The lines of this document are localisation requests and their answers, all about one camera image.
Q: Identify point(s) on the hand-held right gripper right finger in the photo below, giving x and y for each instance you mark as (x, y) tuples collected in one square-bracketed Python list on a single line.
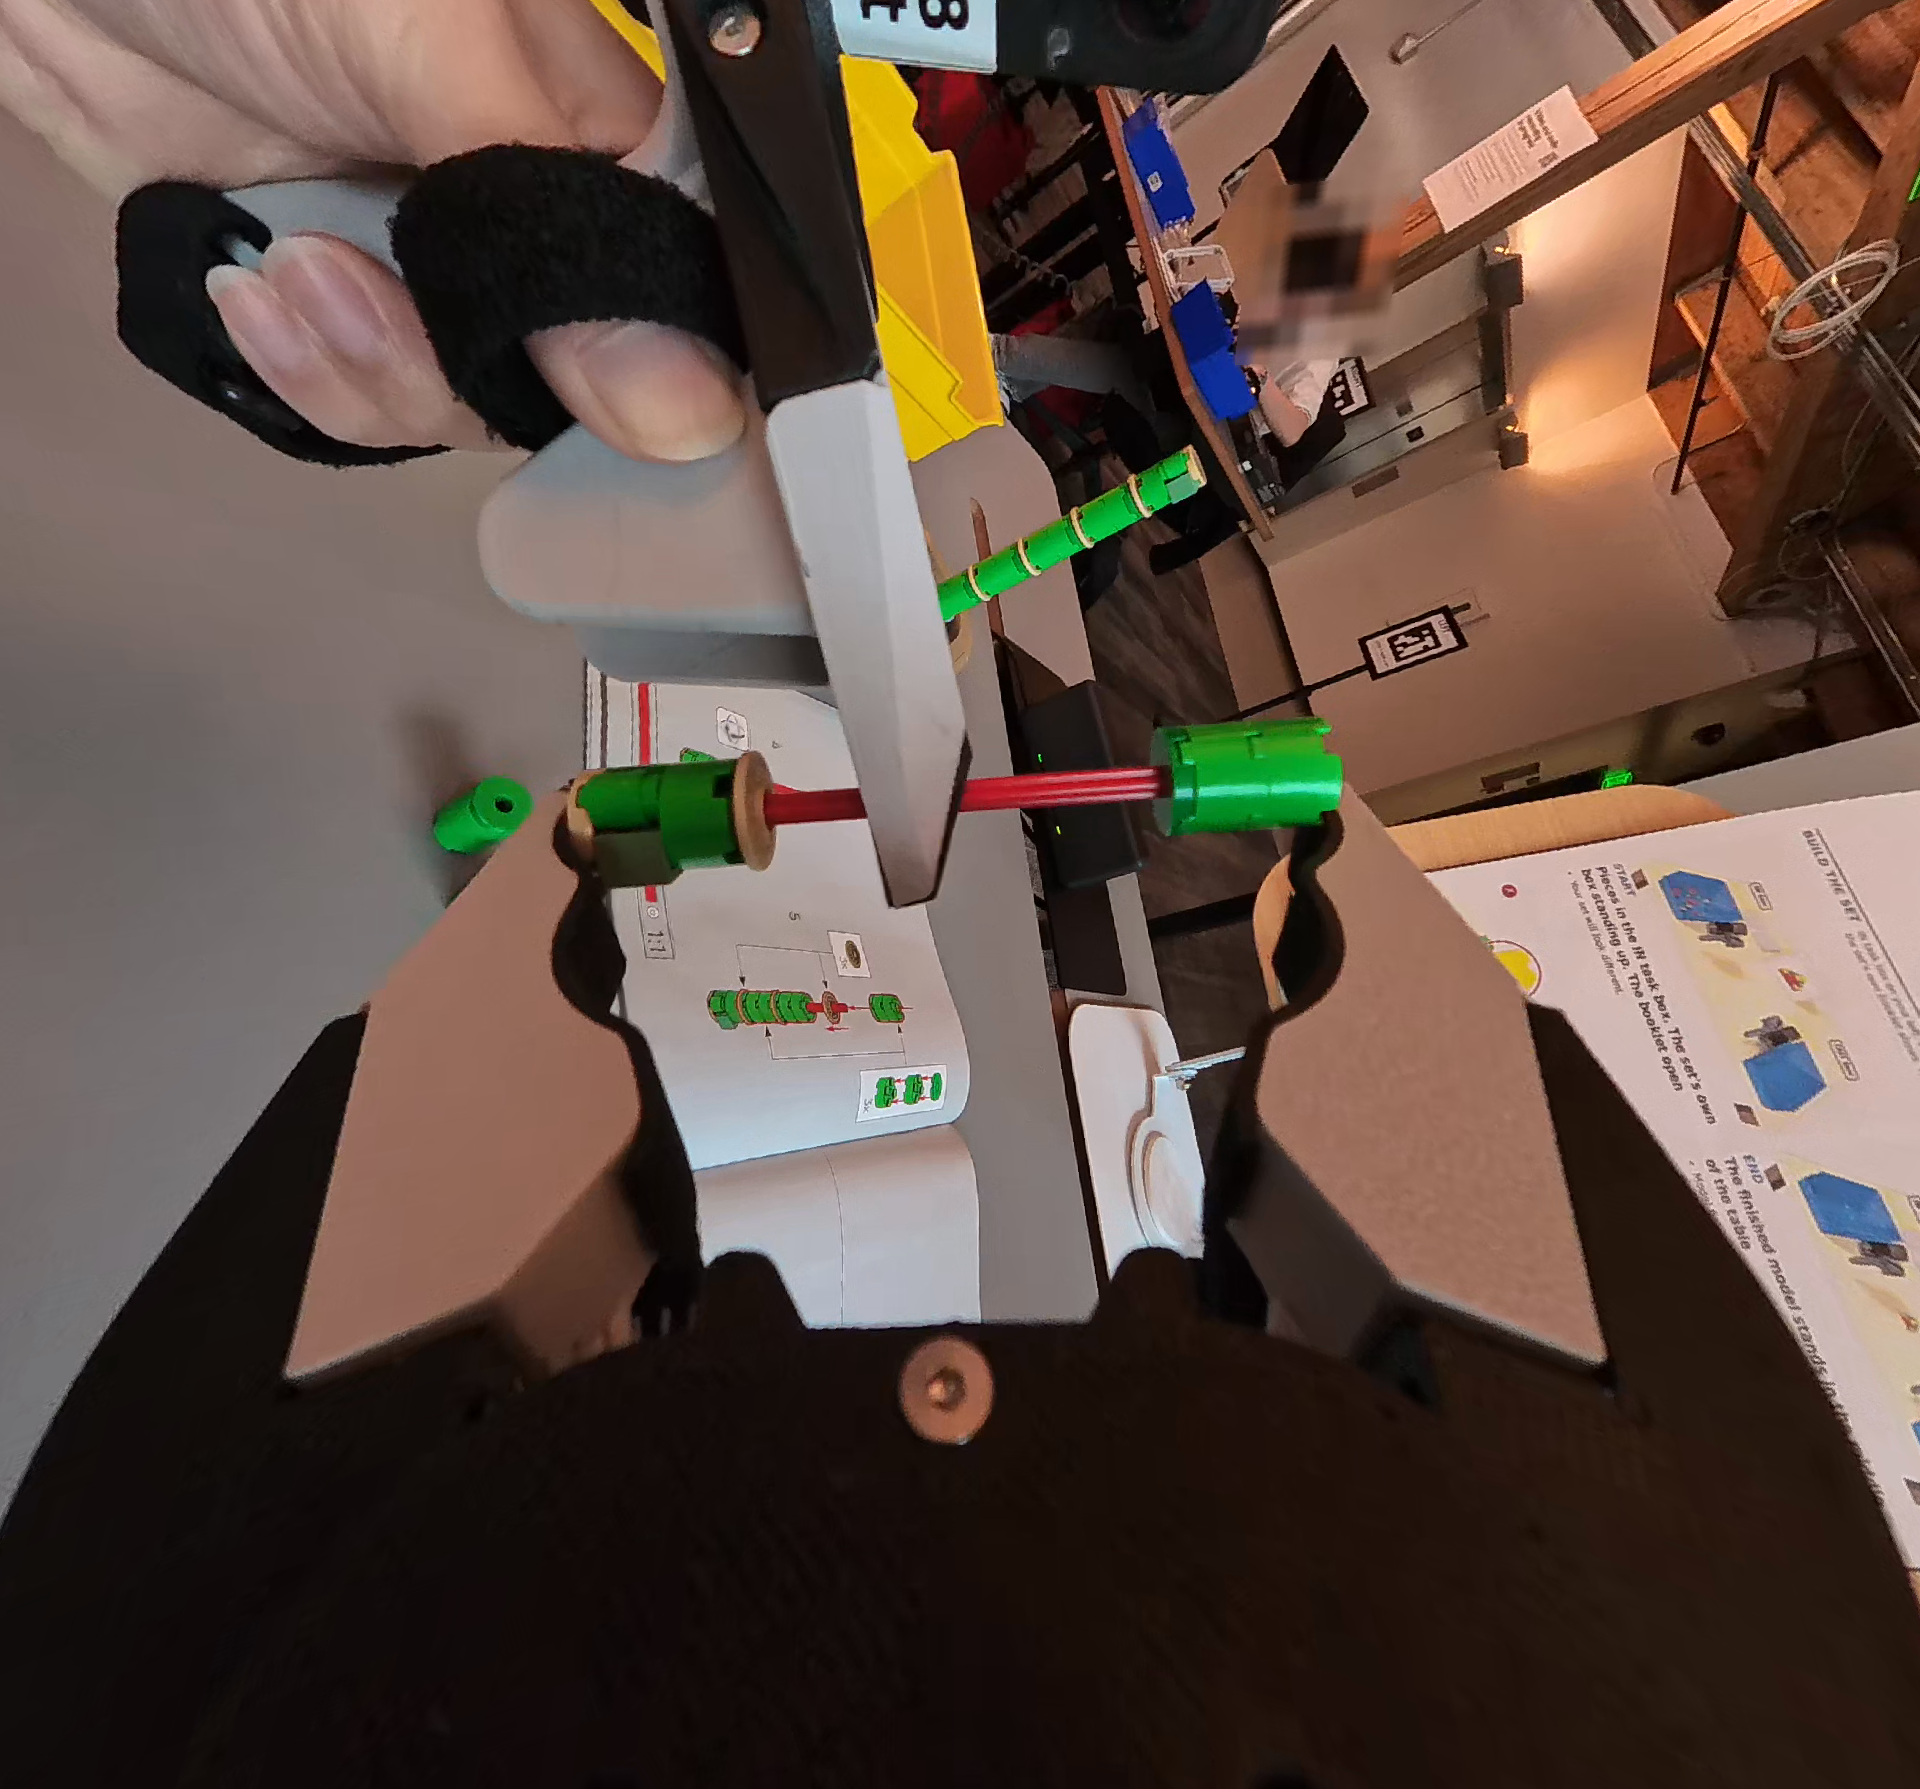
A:
[(1409, 1099)]

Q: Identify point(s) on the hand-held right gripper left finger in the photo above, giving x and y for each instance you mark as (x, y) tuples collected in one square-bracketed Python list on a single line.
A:
[(466, 1070)]

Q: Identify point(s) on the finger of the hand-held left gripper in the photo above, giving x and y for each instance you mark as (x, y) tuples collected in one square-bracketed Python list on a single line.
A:
[(877, 620)]

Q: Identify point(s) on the tan toy disc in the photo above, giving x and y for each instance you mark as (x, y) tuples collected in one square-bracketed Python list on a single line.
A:
[(755, 810)]

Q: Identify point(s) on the red toy axle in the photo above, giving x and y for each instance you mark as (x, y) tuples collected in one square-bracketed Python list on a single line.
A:
[(1052, 789)]

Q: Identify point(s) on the green toy cylinder olive end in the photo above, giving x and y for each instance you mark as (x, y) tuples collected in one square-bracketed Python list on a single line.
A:
[(660, 807)]

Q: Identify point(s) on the printed task sheet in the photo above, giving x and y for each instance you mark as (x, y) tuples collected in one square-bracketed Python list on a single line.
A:
[(1679, 1040)]

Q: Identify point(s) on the grey desk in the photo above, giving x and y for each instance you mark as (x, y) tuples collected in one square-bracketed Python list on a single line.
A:
[(224, 770)]

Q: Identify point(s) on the person's left hand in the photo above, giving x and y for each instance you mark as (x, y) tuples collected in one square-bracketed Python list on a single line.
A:
[(299, 19)]

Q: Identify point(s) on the yellow plastic bin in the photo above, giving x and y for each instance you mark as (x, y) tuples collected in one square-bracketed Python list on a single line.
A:
[(929, 290)]

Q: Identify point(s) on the green toy bamboo stalk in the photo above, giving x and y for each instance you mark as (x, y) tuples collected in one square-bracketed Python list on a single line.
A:
[(1080, 523)]

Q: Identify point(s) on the small green toy connector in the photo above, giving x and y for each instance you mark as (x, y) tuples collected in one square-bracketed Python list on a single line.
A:
[(481, 815)]

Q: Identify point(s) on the black power box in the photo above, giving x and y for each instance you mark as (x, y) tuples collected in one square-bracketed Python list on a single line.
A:
[(1080, 784)]

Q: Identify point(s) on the white plastic object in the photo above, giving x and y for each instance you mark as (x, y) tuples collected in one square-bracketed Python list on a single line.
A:
[(1117, 1113)]

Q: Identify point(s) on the wooden table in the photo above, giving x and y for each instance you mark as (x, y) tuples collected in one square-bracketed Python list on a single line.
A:
[(1208, 454)]

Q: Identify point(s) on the open instruction booklet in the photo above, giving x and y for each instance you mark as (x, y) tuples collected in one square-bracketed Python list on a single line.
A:
[(840, 1008)]

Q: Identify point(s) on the blue plastic bin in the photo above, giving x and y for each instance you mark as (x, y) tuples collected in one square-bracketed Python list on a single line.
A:
[(1159, 161), (1215, 358)]

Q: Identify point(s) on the square marker sign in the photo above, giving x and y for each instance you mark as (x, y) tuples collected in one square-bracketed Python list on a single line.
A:
[(1413, 642)]

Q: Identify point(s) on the black monitor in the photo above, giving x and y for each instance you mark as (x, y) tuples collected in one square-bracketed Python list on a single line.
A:
[(1328, 110)]

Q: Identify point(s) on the white paper sign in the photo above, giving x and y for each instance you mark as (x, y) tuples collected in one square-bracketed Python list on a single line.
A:
[(1509, 156)]

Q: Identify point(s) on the wooden beam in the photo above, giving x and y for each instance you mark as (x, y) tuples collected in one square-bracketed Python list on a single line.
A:
[(1696, 73)]

